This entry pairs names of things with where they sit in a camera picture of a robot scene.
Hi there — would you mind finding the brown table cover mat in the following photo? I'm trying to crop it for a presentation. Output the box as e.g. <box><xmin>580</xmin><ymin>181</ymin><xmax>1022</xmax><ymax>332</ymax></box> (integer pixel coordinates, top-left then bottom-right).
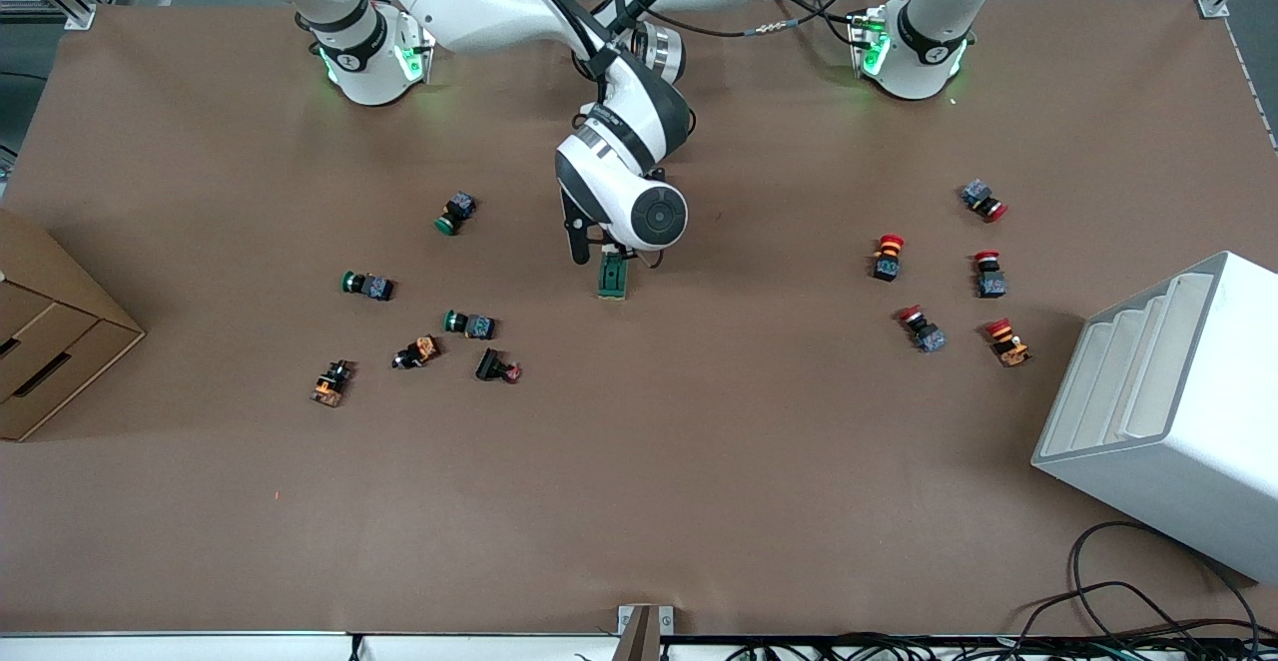
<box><xmin>0</xmin><ymin>0</ymin><xmax>1278</xmax><ymax>637</ymax></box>

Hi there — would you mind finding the red mushroom button blue block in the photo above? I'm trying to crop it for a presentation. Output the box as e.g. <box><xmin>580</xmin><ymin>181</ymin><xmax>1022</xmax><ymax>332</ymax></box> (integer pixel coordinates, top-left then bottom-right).
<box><xmin>973</xmin><ymin>250</ymin><xmax>1007</xmax><ymax>300</ymax></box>
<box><xmin>960</xmin><ymin>179</ymin><xmax>1009</xmax><ymax>223</ymax></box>
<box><xmin>896</xmin><ymin>305</ymin><xmax>948</xmax><ymax>354</ymax></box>

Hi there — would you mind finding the red mushroom button orange block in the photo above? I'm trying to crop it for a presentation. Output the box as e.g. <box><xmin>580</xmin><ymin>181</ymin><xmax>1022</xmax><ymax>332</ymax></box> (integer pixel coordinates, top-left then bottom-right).
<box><xmin>984</xmin><ymin>318</ymin><xmax>1032</xmax><ymax>368</ymax></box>

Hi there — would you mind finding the brown cardboard box with slots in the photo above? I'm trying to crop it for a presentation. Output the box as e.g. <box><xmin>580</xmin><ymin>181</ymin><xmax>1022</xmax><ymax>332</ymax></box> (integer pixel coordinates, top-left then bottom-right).
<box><xmin>0</xmin><ymin>209</ymin><xmax>147</xmax><ymax>442</ymax></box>

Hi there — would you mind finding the white stepped storage bin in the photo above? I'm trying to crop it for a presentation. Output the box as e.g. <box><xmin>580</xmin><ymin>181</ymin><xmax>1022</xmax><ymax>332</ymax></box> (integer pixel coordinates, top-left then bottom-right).
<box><xmin>1031</xmin><ymin>251</ymin><xmax>1278</xmax><ymax>585</ymax></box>

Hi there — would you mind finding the black red switch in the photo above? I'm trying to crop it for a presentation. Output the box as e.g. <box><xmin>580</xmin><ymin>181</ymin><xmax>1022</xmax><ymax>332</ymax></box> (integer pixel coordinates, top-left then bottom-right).
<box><xmin>474</xmin><ymin>346</ymin><xmax>523</xmax><ymax>384</ymax></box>

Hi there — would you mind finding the black selector switch orange block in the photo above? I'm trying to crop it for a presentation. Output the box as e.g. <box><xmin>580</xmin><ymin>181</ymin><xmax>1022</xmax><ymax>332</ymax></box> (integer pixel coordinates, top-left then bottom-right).
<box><xmin>391</xmin><ymin>334</ymin><xmax>443</xmax><ymax>371</ymax></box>

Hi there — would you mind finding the black cable with metal connector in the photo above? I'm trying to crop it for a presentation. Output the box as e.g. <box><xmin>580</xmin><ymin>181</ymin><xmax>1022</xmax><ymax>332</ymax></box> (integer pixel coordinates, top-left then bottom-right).
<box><xmin>679</xmin><ymin>0</ymin><xmax>880</xmax><ymax>40</ymax></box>

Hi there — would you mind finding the black button switch orange block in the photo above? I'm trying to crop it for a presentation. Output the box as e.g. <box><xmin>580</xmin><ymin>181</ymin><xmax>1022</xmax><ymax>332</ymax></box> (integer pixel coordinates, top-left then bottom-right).
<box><xmin>310</xmin><ymin>359</ymin><xmax>355</xmax><ymax>408</ymax></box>

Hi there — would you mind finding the red mushroom button orange ring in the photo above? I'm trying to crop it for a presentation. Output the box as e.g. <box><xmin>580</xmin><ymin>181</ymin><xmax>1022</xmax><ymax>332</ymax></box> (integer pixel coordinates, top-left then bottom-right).
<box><xmin>871</xmin><ymin>234</ymin><xmax>907</xmax><ymax>283</ymax></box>

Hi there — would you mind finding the grey metal edge bracket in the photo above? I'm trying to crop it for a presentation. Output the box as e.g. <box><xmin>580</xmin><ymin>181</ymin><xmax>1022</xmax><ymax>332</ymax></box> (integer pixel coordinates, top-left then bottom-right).
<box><xmin>617</xmin><ymin>604</ymin><xmax>675</xmax><ymax>661</ymax></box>

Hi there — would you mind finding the black cable bundle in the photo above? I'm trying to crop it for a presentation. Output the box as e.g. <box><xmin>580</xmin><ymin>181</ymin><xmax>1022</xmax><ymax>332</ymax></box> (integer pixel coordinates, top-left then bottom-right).
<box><xmin>729</xmin><ymin>631</ymin><xmax>1278</xmax><ymax>661</ymax></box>

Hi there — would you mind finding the white table edge rail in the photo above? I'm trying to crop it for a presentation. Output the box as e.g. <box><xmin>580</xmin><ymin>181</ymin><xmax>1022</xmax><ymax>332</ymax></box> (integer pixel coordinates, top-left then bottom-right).
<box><xmin>0</xmin><ymin>631</ymin><xmax>620</xmax><ymax>661</ymax></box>

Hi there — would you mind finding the black looped cable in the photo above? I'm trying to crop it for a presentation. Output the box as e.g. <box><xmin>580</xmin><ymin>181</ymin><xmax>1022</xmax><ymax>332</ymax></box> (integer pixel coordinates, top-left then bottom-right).
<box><xmin>1008</xmin><ymin>521</ymin><xmax>1264</xmax><ymax>642</ymax></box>

